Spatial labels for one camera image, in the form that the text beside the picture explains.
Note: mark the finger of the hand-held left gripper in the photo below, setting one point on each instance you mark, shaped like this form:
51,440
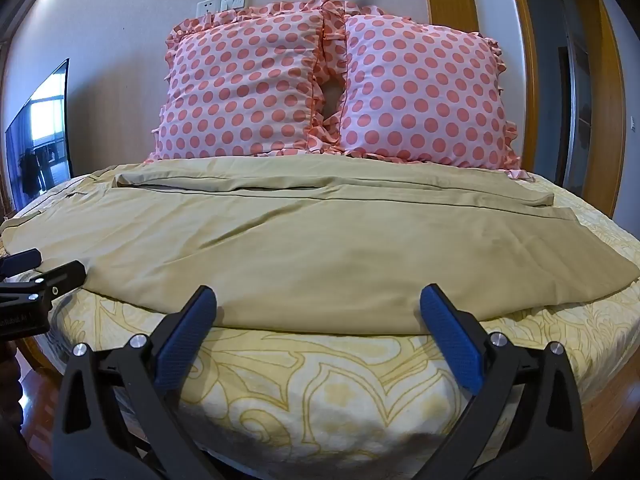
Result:
56,282
21,261

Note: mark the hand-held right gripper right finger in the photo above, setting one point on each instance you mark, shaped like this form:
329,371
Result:
450,334

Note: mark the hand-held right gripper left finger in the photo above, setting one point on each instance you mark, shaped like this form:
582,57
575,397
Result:
186,331

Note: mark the beige pants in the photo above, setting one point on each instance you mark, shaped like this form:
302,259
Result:
320,245

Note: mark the bed with yellow patterned sheet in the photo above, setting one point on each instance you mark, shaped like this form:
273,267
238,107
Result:
350,390

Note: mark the black flat screen television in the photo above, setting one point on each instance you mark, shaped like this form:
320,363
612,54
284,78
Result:
41,135

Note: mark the pink polka dot pillow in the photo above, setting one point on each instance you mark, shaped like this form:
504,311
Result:
425,92
242,80

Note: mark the white light switch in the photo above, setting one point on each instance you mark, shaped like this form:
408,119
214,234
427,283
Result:
635,124

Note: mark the wooden door frame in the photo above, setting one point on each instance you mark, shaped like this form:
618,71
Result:
505,20

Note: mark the white wall socket panel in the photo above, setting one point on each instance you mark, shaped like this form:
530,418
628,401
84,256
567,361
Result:
222,2

